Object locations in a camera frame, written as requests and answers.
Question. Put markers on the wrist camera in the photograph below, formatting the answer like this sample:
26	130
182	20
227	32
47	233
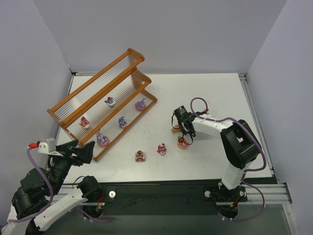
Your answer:
45	146
206	112

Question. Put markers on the red strawberry cake toy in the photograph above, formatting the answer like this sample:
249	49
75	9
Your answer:
140	156

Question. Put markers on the orange three-tier acrylic shelf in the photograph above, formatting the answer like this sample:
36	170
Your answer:
121	80

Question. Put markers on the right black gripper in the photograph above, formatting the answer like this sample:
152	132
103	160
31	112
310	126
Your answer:
185	125

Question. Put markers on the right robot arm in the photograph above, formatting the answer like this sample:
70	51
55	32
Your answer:
240	144

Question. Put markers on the pink ice cream toy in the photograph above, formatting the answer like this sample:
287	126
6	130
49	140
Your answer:
175	129

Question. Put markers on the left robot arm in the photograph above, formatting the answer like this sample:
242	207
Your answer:
32	208

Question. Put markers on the pink bear cupcake toy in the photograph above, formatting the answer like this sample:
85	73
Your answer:
84	123

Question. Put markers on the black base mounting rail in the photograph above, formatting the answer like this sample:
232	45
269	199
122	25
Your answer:
191	197

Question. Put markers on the purple bunny sitting donut toy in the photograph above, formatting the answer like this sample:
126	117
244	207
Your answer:
102	140

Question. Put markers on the strawberry bear donut toy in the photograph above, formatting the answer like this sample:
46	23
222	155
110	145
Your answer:
182	143

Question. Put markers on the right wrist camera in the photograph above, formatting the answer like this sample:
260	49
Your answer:
206	112

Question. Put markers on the small purple bunny toy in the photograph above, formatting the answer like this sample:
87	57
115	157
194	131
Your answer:
122	122

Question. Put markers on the pink bear cake toy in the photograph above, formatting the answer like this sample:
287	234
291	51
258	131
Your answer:
161	149

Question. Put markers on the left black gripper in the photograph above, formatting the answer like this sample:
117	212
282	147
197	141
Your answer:
74	153

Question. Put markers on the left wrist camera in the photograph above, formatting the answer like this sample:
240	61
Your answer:
45	146

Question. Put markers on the blue cupcake toy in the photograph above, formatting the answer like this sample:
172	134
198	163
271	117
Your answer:
110	102

